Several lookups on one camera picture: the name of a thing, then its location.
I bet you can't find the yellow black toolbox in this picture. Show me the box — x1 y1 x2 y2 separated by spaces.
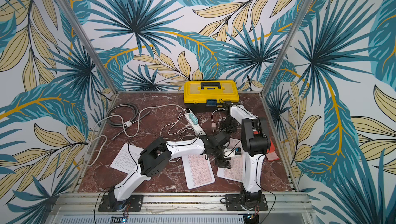
183 80 240 113

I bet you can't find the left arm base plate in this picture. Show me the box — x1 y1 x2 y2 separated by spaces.
98 194 143 213

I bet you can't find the white power strip cord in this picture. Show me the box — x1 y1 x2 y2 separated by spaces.
84 104 189 166

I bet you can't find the red glove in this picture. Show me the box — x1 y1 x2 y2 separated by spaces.
266 139 279 162

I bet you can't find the white power strip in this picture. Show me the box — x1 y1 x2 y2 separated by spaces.
185 112 206 136

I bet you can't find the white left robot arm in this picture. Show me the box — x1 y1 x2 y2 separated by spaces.
107 132 231 212

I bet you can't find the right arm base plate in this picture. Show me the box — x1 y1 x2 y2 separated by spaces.
225 194 269 211

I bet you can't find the middle pink keyboard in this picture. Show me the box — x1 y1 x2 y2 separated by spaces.
182 155 215 190

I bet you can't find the teal USB charger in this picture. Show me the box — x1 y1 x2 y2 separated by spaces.
189 113 199 125

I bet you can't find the white charging cable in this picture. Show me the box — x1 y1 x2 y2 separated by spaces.
159 109 199 141

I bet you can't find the pink keyboard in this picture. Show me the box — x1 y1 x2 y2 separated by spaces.
217 138 245 182
182 155 215 190

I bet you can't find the right pink keyboard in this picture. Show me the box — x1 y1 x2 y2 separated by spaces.
217 138 245 182

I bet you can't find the white keyboard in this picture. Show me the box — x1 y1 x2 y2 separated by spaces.
110 144 143 174

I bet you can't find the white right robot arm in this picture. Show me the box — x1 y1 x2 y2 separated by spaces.
222 101 271 210

